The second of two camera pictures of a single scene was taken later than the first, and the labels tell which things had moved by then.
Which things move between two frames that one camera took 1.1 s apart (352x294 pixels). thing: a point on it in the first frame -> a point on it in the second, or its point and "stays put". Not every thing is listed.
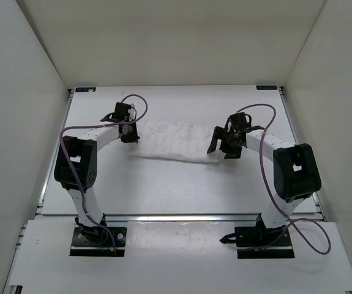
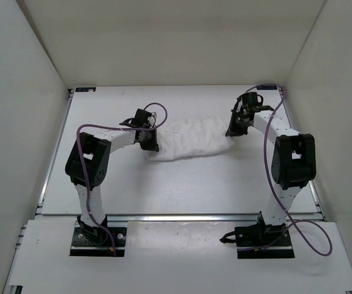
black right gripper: [231, 154] -> [232, 130]
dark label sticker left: [90, 89] stays put
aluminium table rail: [198, 218] stays put
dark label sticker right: [266, 87] stays put
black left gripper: [133, 138] -> [153, 146]
